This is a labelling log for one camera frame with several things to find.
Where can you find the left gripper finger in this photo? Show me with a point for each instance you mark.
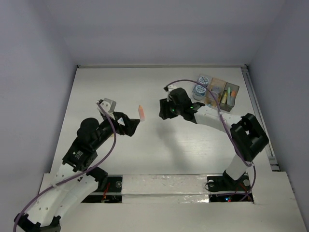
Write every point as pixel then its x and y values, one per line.
pixel 130 126
pixel 121 118

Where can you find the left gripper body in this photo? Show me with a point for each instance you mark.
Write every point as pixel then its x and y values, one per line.
pixel 107 129

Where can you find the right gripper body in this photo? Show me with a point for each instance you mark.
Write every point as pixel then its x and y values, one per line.
pixel 175 109

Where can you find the blue lid jar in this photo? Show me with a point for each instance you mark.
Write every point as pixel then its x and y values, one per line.
pixel 203 80
pixel 199 92

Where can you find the clear jar blue clips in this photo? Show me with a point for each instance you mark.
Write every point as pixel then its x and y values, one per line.
pixel 216 89

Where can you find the yellow pencil-shaped highlighter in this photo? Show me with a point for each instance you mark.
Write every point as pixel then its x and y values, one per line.
pixel 224 98

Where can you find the green pencil-shaped highlighter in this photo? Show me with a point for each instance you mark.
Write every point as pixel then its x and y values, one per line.
pixel 228 96

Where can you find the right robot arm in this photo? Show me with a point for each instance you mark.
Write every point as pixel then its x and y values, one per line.
pixel 245 132

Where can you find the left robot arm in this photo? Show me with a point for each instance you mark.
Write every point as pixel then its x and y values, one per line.
pixel 77 176

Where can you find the pink pencil-shaped highlighter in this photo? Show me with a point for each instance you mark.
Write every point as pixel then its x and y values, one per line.
pixel 141 113

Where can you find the clear plastic bin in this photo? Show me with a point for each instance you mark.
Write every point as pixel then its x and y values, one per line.
pixel 204 85

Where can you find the amber plastic bin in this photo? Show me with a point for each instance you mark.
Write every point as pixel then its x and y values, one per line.
pixel 209 98

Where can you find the grey plastic bin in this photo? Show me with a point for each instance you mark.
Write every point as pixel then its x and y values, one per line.
pixel 226 107

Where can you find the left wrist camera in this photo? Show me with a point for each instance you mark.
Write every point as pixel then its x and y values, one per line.
pixel 107 105

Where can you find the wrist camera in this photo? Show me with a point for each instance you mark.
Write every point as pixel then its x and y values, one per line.
pixel 170 88
pixel 107 105

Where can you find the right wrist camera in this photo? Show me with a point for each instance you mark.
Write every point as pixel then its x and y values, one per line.
pixel 170 88

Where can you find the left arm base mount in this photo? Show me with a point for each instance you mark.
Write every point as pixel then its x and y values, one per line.
pixel 110 193

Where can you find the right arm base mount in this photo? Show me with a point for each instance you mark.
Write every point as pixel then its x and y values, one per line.
pixel 222 190

